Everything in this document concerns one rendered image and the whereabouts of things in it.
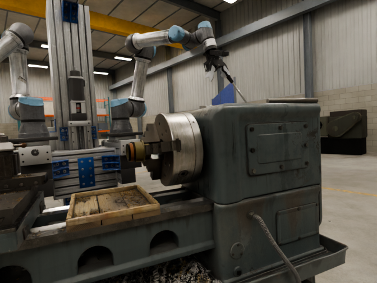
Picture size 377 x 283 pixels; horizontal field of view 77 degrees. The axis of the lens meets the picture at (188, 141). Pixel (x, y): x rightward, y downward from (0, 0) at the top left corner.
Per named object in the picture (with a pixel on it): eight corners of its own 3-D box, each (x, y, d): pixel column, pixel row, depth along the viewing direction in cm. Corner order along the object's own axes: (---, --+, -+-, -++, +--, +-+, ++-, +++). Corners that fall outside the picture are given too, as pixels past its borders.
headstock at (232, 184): (261, 170, 157) (258, 110, 155) (329, 184, 113) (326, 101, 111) (176, 182, 134) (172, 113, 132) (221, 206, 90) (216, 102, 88)
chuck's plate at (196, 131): (176, 172, 124) (174, 112, 120) (203, 191, 96) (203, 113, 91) (169, 173, 123) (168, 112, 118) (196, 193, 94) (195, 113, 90)
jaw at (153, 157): (169, 158, 103) (168, 181, 108) (165, 153, 107) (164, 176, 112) (143, 160, 99) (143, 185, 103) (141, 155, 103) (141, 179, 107)
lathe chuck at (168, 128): (169, 173, 123) (168, 112, 118) (196, 193, 94) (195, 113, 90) (152, 175, 119) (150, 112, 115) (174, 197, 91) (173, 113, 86)
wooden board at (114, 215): (139, 192, 118) (138, 183, 117) (160, 214, 85) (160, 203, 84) (72, 202, 106) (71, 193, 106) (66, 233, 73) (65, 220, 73)
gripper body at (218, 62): (215, 73, 140) (210, 54, 141) (225, 66, 133) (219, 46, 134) (205, 73, 135) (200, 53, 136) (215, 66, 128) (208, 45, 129)
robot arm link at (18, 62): (16, 119, 133) (7, 19, 130) (7, 121, 142) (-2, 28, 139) (40, 119, 143) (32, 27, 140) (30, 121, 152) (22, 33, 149)
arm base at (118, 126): (107, 133, 163) (106, 118, 163) (128, 132, 171) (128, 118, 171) (113, 133, 151) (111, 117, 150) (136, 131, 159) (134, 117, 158)
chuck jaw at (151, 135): (165, 146, 108) (159, 126, 114) (167, 140, 104) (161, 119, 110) (140, 149, 103) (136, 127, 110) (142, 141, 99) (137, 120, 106)
